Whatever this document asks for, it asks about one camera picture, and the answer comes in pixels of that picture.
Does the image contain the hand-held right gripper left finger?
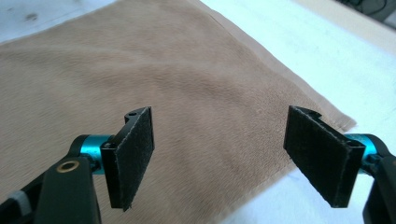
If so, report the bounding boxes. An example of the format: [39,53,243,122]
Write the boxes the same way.
[101,105,156,213]

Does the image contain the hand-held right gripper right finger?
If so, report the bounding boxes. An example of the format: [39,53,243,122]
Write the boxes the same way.
[283,105,366,209]

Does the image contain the brown towel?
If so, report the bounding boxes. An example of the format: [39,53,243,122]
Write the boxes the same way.
[0,0,358,224]

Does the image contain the white grid mat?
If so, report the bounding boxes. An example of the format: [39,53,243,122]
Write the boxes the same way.
[0,0,396,224]

